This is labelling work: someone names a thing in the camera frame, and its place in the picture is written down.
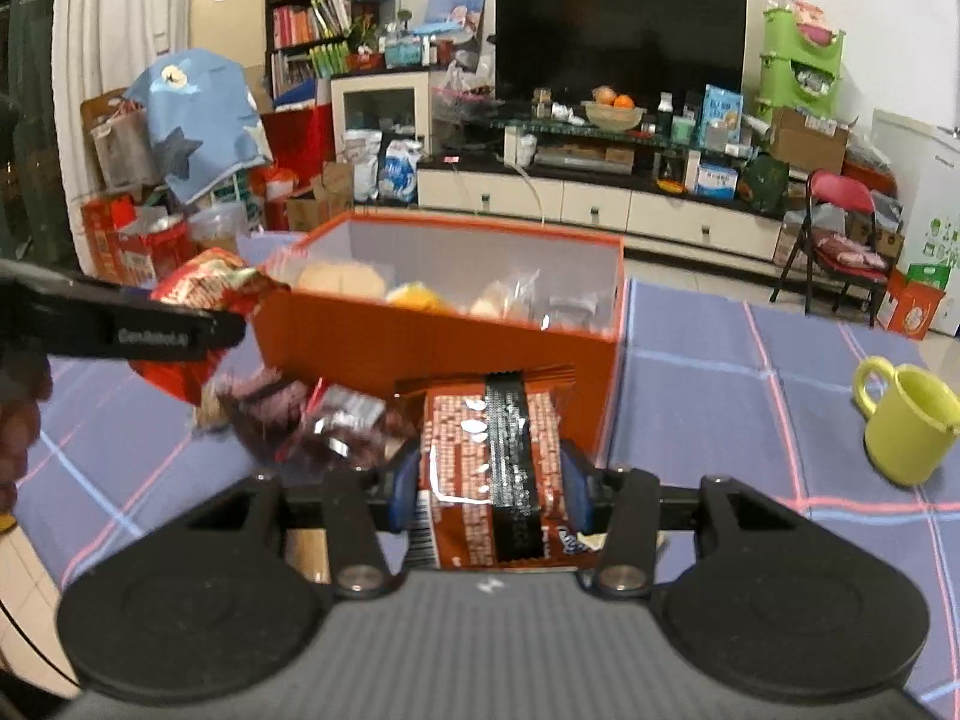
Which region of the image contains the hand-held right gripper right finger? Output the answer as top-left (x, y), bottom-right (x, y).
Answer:
top-left (559, 441), bottom-right (835, 601)

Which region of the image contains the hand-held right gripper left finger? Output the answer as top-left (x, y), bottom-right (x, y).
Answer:
top-left (142, 444), bottom-right (422, 601)

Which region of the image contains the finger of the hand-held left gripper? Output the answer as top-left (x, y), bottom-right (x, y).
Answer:
top-left (0, 259), bottom-right (247, 362)

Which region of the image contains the brown black-striped snack packet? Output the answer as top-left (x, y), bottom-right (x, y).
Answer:
top-left (393, 366), bottom-right (602, 572)

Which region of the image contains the red snack packet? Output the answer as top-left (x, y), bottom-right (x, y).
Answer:
top-left (130, 248), bottom-right (291, 406)

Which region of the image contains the clear red-topped jujube bag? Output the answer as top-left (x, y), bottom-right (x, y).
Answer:
top-left (196, 368), bottom-right (422, 478)

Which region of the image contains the orange cardboard box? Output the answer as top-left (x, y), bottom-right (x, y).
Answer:
top-left (251, 210), bottom-right (628, 467)

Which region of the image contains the person's left hand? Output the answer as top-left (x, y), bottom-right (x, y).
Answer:
top-left (0, 350), bottom-right (55, 520)

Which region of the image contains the red printed cardboard box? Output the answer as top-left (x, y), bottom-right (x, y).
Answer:
top-left (80, 194), bottom-right (197, 287)

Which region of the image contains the blue plaid tablecloth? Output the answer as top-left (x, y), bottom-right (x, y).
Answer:
top-left (15, 229), bottom-right (960, 707)

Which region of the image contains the silver snack packet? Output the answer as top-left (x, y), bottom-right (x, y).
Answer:
top-left (543, 291), bottom-right (602, 332)

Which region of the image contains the yellow snack packet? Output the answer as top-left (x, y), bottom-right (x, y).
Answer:
top-left (385, 281), bottom-right (452, 314)

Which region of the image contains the clear round cake packet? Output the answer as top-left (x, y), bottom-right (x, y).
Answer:
top-left (295, 260), bottom-right (389, 301)

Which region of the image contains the white pastry packet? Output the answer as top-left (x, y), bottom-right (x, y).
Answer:
top-left (468, 268), bottom-right (542, 325)

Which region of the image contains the blue shark print cloth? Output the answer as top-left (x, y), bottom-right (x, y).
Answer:
top-left (123, 48), bottom-right (275, 205)

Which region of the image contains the red paper bag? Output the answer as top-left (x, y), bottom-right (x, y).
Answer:
top-left (258, 104), bottom-right (335, 190)

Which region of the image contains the white curtain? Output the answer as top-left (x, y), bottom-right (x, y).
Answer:
top-left (51, 0), bottom-right (197, 272)

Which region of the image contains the white television stand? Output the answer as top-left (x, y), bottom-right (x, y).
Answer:
top-left (415, 109), bottom-right (785, 265)

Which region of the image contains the white glass-door cabinet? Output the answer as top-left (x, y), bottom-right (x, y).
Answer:
top-left (330, 70), bottom-right (433, 160)

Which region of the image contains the white floor air conditioner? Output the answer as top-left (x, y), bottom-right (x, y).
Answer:
top-left (187, 0), bottom-right (268, 73)

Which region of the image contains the yellow-green mug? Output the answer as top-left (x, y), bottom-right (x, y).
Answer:
top-left (852, 355), bottom-right (960, 488)

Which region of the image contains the blue white tissue box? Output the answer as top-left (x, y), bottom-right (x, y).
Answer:
top-left (695, 162), bottom-right (740, 201)

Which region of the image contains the dark bookshelf with books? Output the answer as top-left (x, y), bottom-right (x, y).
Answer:
top-left (264, 0), bottom-right (400, 103)

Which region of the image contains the dark green bag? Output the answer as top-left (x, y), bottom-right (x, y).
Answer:
top-left (738, 153), bottom-right (791, 220)

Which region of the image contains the beige fruit bowl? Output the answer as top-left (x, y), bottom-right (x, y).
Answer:
top-left (583, 100), bottom-right (645, 131)

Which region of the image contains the orange green gift bag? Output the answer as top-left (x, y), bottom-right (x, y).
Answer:
top-left (877, 263), bottom-right (947, 340)

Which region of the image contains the red folding chair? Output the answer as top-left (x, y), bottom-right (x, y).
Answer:
top-left (771, 168), bottom-right (902, 328)

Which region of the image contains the tall blue carton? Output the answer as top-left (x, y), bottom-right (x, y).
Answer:
top-left (700, 85), bottom-right (744, 148)

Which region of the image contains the brown cardboard box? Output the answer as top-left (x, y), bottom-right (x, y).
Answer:
top-left (768, 106), bottom-right (851, 176)

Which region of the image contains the white mini fridge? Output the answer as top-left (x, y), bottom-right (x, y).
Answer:
top-left (873, 109), bottom-right (960, 339)

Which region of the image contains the black television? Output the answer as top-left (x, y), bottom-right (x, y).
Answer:
top-left (494, 0), bottom-right (749, 104)

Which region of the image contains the green plastic rack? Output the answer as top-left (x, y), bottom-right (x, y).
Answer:
top-left (757, 5), bottom-right (848, 125)

